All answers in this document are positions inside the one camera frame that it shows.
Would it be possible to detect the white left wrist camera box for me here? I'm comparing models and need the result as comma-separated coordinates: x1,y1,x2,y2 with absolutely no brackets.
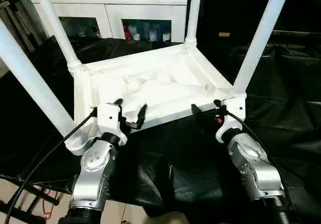
95,103,129,145

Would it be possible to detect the red bottle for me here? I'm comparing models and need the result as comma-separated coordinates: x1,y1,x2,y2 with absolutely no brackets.
124,25,134,41

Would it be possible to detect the dark low shelf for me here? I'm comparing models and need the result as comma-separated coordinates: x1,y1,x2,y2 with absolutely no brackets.
271,30,321,45

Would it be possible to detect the red cable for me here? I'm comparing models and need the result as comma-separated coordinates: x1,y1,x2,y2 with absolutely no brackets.
39,189,55,220

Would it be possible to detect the white cabinet with glass doors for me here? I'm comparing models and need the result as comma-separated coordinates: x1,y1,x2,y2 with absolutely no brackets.
30,0,191,44

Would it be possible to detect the black work mat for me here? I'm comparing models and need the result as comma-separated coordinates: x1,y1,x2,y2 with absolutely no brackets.
0,33,321,223

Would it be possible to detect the black stand frame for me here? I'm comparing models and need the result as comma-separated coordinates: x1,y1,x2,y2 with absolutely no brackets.
0,176,58,224

